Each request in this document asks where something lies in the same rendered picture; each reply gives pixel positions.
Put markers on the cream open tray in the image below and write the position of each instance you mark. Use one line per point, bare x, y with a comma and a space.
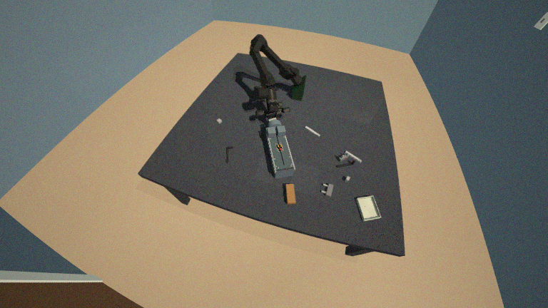
368, 208

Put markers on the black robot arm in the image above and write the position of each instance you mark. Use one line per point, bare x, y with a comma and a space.
259, 43

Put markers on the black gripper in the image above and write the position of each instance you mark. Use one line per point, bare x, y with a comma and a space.
268, 113

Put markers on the tan rectangular block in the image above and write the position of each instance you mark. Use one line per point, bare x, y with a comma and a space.
290, 193

